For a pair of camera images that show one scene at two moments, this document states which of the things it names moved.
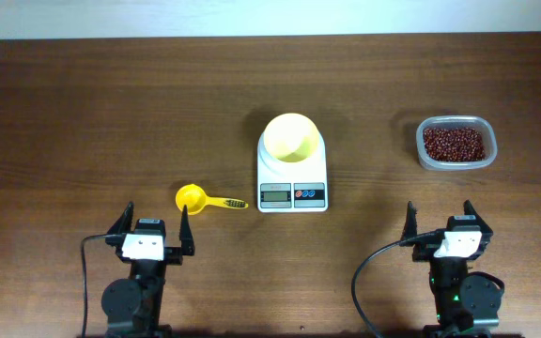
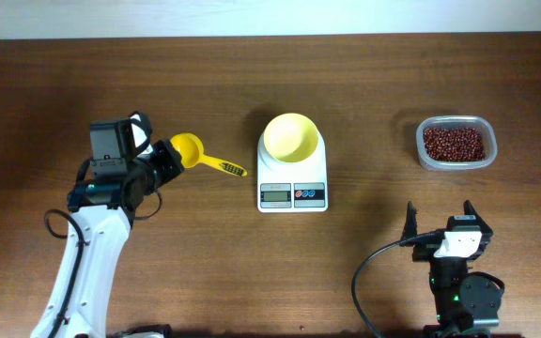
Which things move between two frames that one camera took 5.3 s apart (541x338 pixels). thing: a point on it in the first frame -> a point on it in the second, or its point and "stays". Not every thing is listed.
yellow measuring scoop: (195, 200) -> (191, 149)
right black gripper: (486, 232) stays
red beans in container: (455, 144) stays
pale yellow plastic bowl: (291, 137) stays
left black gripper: (177, 256) -> (166, 155)
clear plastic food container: (453, 143) stays
